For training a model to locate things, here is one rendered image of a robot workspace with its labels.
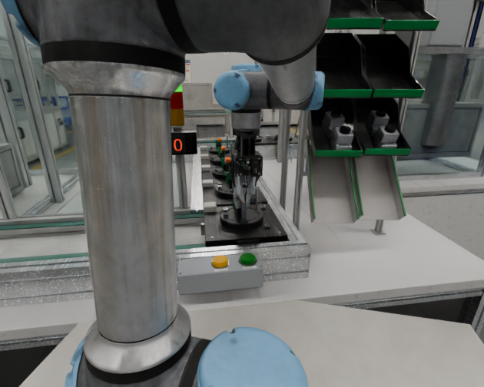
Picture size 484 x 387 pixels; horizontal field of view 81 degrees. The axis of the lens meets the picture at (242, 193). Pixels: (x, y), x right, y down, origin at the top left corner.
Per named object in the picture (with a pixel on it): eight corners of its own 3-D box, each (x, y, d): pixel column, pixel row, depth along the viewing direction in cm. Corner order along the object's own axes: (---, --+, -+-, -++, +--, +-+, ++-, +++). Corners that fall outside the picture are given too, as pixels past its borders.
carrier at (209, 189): (267, 206, 108) (269, 174, 103) (203, 210, 104) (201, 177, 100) (255, 185, 130) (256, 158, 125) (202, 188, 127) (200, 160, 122)
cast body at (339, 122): (342, 137, 88) (348, 117, 83) (329, 139, 87) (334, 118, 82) (330, 122, 93) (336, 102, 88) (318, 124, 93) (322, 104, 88)
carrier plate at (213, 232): (287, 241, 84) (287, 234, 83) (205, 247, 81) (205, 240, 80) (268, 208, 106) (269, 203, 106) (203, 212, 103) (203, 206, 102)
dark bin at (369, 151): (409, 156, 83) (419, 134, 78) (363, 155, 84) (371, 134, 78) (379, 107, 103) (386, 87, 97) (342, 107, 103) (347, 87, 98)
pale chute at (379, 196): (399, 219, 89) (406, 215, 85) (356, 219, 89) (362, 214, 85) (382, 143, 100) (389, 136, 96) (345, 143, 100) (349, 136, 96)
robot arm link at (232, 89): (266, 69, 54) (273, 71, 64) (209, 69, 56) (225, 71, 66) (264, 112, 56) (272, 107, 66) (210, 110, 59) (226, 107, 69)
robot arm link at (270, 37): (379, -266, 13) (325, 67, 61) (165, -213, 16) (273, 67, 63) (352, 1, 15) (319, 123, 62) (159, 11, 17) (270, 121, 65)
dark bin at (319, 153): (360, 157, 81) (368, 136, 76) (314, 157, 82) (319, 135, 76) (339, 107, 101) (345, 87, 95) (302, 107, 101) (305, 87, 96)
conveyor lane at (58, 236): (286, 266, 88) (287, 238, 84) (-20, 293, 76) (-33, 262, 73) (265, 223, 114) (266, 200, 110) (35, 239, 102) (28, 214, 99)
